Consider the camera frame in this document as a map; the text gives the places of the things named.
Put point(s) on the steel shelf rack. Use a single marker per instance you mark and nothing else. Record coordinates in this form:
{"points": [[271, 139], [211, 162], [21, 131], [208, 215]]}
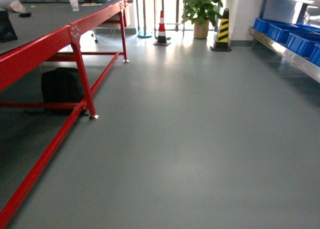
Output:
{"points": [[301, 63]]}

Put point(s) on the red white traffic cone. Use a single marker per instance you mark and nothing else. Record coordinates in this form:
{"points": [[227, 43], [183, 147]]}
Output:
{"points": [[161, 39]]}

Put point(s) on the yellow black traffic cone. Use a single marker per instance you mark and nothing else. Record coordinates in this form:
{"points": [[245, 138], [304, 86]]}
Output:
{"points": [[221, 43]]}

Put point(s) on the red framed work table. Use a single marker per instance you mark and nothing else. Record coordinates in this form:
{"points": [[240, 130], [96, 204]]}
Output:
{"points": [[52, 34]]}

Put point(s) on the black backpack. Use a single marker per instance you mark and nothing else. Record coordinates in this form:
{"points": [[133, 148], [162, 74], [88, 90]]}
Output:
{"points": [[62, 85]]}

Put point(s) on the green potted plant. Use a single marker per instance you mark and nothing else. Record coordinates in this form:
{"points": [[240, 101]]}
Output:
{"points": [[201, 13]]}

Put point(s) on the white paper cup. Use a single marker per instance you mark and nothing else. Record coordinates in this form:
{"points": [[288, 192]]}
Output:
{"points": [[74, 5]]}

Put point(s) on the blue floor bin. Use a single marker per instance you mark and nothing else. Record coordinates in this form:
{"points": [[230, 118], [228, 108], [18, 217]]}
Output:
{"points": [[262, 25], [302, 44], [280, 32], [315, 55]]}

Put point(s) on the black device right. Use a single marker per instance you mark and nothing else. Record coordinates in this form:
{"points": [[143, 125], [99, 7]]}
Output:
{"points": [[7, 32]]}

